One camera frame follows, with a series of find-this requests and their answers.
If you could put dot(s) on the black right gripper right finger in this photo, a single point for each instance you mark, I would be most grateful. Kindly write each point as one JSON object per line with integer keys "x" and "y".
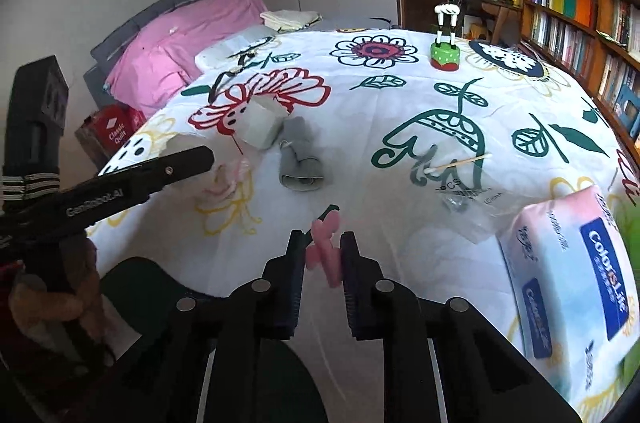
{"x": 368, "y": 295}

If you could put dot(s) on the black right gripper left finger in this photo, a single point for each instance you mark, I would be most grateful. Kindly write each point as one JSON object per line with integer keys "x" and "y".
{"x": 285, "y": 275}

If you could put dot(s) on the pink butterfly sponge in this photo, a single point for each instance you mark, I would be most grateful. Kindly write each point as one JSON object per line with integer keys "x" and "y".
{"x": 322, "y": 251}

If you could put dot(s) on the pink lace scrunchie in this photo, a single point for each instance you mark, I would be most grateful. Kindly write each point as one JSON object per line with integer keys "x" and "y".
{"x": 227, "y": 179}

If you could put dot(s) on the grey cloth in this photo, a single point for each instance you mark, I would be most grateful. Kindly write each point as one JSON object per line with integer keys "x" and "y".
{"x": 301, "y": 169}

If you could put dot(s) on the bag of cotton swabs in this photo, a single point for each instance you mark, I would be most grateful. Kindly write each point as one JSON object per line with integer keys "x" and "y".
{"x": 476, "y": 206}

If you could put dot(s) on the person's left hand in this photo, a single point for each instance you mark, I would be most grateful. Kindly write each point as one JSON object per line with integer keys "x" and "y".
{"x": 31, "y": 309}

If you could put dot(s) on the red cardboard box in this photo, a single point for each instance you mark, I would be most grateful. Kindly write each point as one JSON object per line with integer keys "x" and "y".
{"x": 104, "y": 132}

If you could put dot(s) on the grey bed headboard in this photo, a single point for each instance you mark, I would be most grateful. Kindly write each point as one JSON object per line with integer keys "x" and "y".
{"x": 108, "y": 52}

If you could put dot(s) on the floral white tablecloth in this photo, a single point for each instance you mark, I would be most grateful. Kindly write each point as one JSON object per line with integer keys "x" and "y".
{"x": 377, "y": 109}

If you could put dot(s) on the blue tissue pack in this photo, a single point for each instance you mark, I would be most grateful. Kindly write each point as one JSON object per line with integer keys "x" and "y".
{"x": 574, "y": 289}

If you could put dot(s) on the pink bed quilt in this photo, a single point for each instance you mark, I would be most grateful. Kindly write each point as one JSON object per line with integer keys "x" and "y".
{"x": 160, "y": 60}

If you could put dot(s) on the grey white pillow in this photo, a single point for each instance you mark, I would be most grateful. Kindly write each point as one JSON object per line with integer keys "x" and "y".
{"x": 232, "y": 46}

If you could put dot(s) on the zebra giraffe push toy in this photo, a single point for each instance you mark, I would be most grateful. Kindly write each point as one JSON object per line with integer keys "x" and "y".
{"x": 445, "y": 54}

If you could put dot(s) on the green leaf-shaped bowl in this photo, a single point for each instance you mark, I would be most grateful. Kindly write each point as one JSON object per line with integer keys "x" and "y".
{"x": 627, "y": 220}

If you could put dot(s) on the folded cream blanket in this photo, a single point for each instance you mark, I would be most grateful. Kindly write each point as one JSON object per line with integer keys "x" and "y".
{"x": 284, "y": 21}

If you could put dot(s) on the wooden desk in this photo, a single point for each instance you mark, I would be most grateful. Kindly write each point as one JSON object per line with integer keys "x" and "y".
{"x": 502, "y": 21}

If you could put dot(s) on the wooden bookshelf with books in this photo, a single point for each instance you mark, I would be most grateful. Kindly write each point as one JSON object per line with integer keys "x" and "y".
{"x": 597, "y": 42}

